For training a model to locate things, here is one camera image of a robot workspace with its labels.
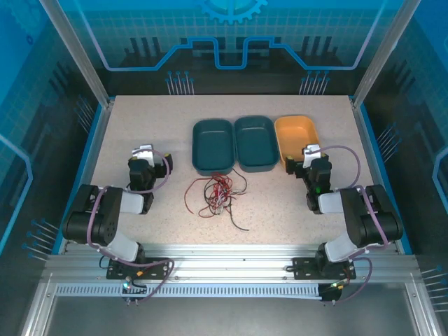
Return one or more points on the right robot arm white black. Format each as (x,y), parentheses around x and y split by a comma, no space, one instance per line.
(371,224)

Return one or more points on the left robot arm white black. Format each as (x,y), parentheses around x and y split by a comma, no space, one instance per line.
(105,224)

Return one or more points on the orange plastic bin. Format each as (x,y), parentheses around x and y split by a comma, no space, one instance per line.
(294,136)

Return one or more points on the dark teal plastic bin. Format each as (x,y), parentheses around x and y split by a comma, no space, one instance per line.
(255,143)
(211,147)

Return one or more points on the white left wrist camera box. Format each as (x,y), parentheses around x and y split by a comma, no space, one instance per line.
(144,155)

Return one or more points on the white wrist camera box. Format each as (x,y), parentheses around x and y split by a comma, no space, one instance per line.
(144,155)
(311,157)

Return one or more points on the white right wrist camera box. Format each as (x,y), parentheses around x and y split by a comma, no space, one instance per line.
(311,157)

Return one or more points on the aluminium side rail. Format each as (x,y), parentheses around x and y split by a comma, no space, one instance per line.
(104,126)
(362,126)

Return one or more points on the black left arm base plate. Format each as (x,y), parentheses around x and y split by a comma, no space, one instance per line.
(157,266)

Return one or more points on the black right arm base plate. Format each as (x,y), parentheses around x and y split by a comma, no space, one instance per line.
(302,267)

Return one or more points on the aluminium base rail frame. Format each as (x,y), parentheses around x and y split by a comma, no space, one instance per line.
(227,255)

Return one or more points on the aluminium corner post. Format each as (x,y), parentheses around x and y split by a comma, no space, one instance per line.
(78,52)
(384,52)

